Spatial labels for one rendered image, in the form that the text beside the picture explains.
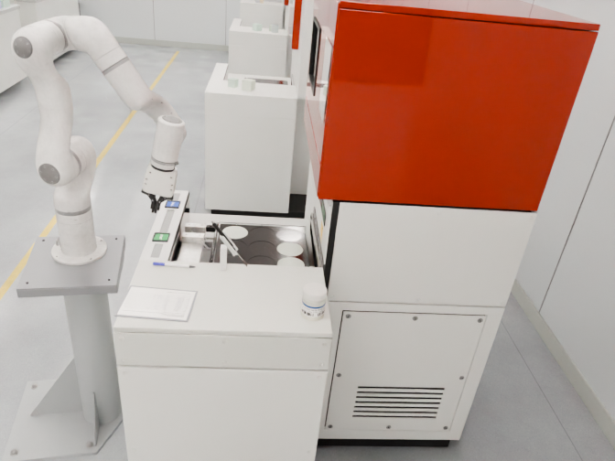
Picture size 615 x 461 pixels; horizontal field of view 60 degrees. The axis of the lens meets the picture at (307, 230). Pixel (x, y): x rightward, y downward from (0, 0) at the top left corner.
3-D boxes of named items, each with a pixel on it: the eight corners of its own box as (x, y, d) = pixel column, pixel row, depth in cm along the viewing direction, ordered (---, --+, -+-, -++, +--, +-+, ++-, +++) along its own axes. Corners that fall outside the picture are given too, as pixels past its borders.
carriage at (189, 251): (206, 234, 217) (206, 228, 216) (195, 286, 186) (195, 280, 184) (187, 233, 217) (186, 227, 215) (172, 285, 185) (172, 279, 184)
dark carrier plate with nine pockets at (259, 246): (304, 229, 220) (304, 227, 220) (308, 276, 190) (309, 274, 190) (220, 224, 217) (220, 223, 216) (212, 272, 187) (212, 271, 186)
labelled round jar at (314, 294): (322, 307, 164) (326, 282, 159) (324, 322, 158) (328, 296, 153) (299, 306, 163) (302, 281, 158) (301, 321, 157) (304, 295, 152)
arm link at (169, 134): (156, 147, 175) (147, 157, 167) (163, 110, 169) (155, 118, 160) (181, 155, 176) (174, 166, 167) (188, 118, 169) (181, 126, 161)
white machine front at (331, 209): (311, 199, 261) (319, 121, 241) (326, 301, 191) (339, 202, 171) (305, 199, 261) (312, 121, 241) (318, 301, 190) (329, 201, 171)
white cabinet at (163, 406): (295, 352, 284) (308, 219, 244) (305, 530, 201) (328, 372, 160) (173, 349, 278) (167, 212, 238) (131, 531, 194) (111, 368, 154)
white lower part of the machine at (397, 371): (413, 331, 308) (444, 207, 268) (456, 453, 237) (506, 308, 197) (292, 327, 302) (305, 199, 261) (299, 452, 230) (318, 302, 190)
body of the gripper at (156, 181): (180, 162, 176) (175, 191, 181) (149, 155, 174) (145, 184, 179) (178, 171, 169) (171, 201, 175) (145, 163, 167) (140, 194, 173)
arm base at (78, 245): (43, 263, 187) (34, 219, 178) (62, 234, 204) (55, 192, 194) (98, 267, 189) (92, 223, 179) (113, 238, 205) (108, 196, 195)
